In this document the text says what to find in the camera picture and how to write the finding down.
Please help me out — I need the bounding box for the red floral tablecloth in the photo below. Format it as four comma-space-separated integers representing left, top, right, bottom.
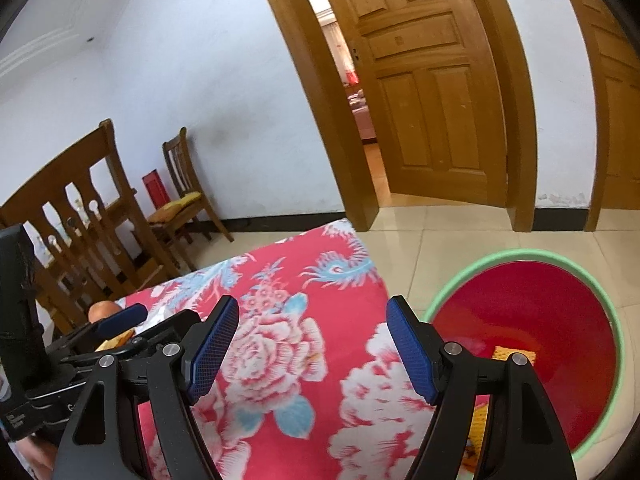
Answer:
122, 220, 433, 479

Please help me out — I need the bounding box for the large wooden dining chair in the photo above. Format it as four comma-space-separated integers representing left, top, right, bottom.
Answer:
1, 119, 179, 334

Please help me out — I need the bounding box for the red apple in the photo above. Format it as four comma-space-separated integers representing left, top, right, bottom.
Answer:
88, 300, 122, 323

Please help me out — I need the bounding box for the red green plastic bin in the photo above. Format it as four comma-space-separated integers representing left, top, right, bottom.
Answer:
423, 248, 626, 460

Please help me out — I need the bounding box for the open wooden door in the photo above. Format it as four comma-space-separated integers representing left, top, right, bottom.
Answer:
329, 0, 508, 207

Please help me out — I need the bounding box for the person's left hand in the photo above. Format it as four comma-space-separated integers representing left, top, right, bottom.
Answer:
17, 437, 58, 480

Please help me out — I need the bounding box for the red box by wall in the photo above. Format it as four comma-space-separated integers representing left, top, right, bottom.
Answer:
142, 169, 170, 209

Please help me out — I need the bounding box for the wooden chair yellow cushion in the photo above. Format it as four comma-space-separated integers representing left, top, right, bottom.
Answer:
148, 127, 234, 271

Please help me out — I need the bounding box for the closed wooden door right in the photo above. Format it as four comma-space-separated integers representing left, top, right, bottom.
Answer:
570, 0, 639, 231

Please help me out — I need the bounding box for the wooden door frame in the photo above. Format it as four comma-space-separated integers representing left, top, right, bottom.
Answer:
268, 0, 537, 232

